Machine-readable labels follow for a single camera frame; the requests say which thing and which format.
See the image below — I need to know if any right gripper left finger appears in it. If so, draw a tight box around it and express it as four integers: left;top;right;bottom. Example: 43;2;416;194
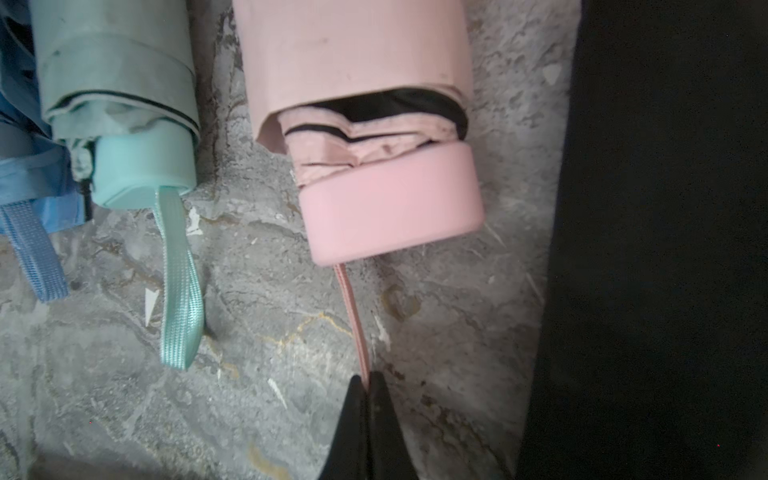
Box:
318;375;368;480

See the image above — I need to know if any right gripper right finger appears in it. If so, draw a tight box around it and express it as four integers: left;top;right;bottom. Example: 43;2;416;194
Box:
367;371;419;480

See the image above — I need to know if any black umbrella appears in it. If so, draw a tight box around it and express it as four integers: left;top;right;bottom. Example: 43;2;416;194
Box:
516;1;767;479

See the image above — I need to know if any small pink umbrella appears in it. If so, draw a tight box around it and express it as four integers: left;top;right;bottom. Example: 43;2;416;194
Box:
278;88;484;384

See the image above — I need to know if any blue umbrella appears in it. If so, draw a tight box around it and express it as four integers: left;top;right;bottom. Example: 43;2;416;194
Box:
1;1;87;302

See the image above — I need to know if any small pink umbrella sleeve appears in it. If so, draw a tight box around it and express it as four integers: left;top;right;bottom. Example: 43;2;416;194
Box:
232;0;473;154

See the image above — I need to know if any mint green umbrella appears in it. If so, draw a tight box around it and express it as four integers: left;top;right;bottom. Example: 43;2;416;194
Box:
29;1;205;370

